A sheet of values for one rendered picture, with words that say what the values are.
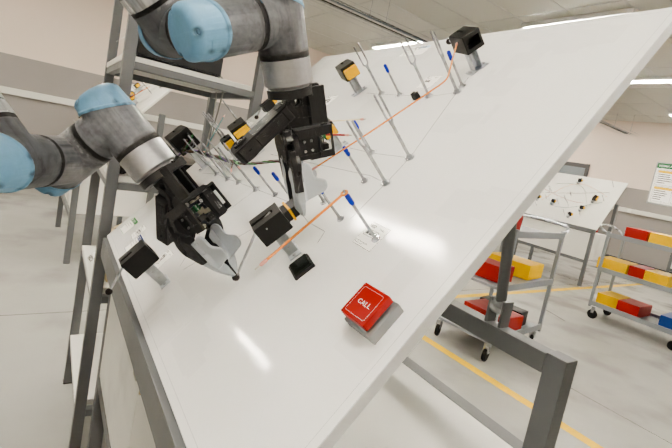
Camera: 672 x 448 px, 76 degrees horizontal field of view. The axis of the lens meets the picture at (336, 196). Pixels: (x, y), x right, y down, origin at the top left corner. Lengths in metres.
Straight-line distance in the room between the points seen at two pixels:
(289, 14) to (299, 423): 0.52
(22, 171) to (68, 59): 7.59
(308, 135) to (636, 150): 11.78
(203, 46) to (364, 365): 0.43
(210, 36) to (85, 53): 7.69
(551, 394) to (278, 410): 0.52
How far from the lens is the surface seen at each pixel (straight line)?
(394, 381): 1.06
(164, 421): 0.73
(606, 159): 12.49
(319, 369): 0.58
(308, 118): 0.69
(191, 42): 0.58
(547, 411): 0.93
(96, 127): 0.74
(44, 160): 0.69
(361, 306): 0.55
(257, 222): 0.74
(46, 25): 8.26
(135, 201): 4.00
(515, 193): 0.64
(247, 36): 0.60
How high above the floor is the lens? 1.28
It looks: 6 degrees down
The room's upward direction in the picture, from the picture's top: 11 degrees clockwise
